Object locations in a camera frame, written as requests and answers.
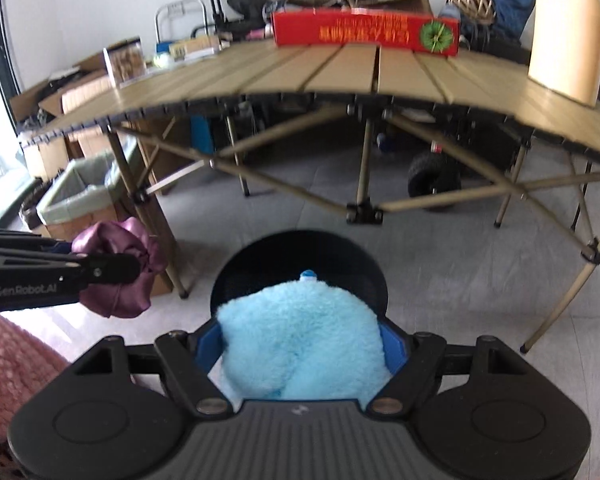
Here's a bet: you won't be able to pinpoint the purple satin cloth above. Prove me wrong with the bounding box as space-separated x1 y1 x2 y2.
72 217 166 318

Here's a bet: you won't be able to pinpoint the light blue plush toy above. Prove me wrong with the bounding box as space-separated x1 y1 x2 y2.
216 278 391 405

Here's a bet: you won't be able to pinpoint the black round trash bin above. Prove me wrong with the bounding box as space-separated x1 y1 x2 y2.
210 230 388 320

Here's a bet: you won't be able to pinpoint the beige bin with black liner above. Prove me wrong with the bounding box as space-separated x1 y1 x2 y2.
18 179 53 236

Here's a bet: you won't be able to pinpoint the cardboard box with green liner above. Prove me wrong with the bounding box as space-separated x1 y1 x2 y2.
35 148 176 296

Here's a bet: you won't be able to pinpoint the pink floor rug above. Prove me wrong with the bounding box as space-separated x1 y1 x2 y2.
0 313 71 480

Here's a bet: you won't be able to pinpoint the black cart wheel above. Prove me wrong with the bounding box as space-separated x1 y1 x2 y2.
406 152 462 198

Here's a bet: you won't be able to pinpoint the large open cardboard boxes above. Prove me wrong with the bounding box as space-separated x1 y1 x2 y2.
9 53 106 181

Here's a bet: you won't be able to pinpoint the clear jar with snacks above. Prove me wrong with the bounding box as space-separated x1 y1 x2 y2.
102 37 146 88

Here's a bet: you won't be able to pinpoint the yellow small carton box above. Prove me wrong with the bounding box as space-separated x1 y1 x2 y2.
169 36 221 60

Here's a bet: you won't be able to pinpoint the khaki folding camping table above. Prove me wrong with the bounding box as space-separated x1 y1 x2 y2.
17 39 600 354

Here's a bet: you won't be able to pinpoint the red cardboard tray box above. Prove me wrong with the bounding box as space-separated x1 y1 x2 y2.
273 9 460 56

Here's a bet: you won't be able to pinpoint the cream thermos jug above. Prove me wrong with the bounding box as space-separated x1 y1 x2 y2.
528 0 600 107

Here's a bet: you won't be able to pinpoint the blue fabric bag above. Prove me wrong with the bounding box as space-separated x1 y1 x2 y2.
474 0 539 47

